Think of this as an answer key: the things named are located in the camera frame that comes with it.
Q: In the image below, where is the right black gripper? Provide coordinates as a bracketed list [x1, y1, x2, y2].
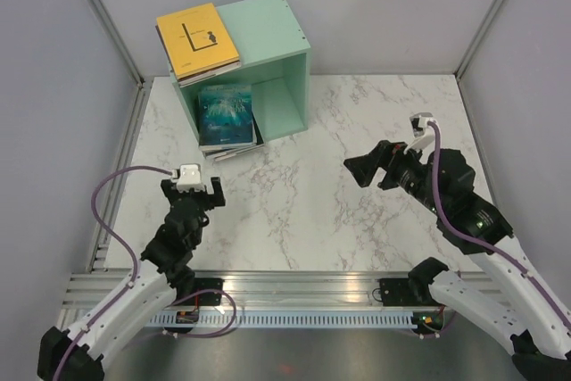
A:
[343, 137, 447, 215]

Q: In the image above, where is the grey green notebook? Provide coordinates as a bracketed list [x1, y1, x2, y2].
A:
[202, 140, 264, 158]

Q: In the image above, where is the blue ocean cover book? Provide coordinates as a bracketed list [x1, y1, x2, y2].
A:
[198, 84, 255, 151]

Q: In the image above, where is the yellow book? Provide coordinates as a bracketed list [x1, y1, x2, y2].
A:
[156, 3, 240, 80]

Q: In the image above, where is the black file folder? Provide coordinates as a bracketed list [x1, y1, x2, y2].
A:
[203, 117, 265, 162]

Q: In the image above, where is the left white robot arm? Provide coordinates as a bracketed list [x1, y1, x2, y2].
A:
[37, 164, 226, 380]

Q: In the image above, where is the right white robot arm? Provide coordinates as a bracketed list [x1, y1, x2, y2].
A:
[343, 140, 570, 380]

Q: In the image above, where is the mint green open cabinet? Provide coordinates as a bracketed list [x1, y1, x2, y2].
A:
[172, 0, 311, 142]

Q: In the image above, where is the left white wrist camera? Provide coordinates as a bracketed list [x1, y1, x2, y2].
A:
[170, 163, 205, 193]

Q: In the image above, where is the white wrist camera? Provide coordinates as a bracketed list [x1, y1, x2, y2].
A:
[170, 163, 205, 193]
[404, 112, 437, 153]

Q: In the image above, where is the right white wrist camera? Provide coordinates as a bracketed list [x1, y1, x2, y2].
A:
[404, 112, 437, 153]

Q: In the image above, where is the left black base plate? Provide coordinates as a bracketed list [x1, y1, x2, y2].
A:
[191, 277, 224, 308]

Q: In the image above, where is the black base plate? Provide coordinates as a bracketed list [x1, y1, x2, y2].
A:
[191, 277, 224, 308]
[378, 277, 437, 307]

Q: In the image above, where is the aluminium rail beam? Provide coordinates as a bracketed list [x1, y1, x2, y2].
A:
[62, 271, 550, 311]

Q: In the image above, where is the white slotted cable duct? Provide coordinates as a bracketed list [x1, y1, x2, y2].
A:
[147, 309, 417, 329]

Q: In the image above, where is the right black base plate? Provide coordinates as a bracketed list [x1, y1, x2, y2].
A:
[378, 277, 437, 307]

